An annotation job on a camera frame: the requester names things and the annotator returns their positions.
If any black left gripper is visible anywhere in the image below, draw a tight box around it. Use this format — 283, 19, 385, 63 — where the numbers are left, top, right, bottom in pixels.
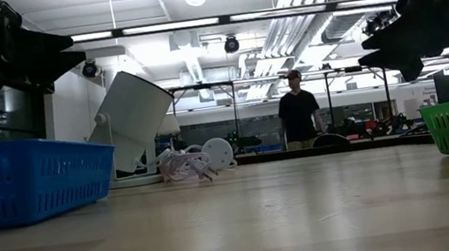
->
0, 13, 91, 101

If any black ceiling track light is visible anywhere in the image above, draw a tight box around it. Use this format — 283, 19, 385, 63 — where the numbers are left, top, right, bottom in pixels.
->
360, 8, 399, 37

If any black ceiling spot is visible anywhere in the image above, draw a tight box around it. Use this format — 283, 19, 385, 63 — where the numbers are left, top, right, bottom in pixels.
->
221, 34, 242, 55
81, 58, 101, 80

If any white desk lamp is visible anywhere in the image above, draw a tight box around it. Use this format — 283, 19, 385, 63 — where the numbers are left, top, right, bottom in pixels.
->
78, 64, 187, 193

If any long ceiling light strip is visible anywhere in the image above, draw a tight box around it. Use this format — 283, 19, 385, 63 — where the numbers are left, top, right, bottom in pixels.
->
69, 0, 402, 49

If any person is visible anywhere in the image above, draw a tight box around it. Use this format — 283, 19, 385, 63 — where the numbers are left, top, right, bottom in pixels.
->
271, 66, 328, 153

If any blue plastic basket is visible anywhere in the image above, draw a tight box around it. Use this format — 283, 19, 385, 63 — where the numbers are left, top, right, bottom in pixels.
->
0, 124, 125, 231

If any white background lampshade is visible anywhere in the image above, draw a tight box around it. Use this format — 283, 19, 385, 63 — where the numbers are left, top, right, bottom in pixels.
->
155, 112, 182, 137

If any black background gantry frame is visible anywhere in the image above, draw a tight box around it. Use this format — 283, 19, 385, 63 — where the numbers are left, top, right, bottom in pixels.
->
166, 56, 397, 162

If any white lamp power cord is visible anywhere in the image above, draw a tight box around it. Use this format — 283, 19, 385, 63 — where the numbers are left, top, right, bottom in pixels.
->
133, 140, 221, 193

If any black aluminium table frame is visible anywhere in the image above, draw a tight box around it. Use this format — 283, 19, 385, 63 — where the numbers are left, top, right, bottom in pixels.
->
232, 127, 434, 173

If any white round cord switch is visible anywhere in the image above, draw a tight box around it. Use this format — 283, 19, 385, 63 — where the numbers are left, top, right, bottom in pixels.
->
200, 135, 239, 174

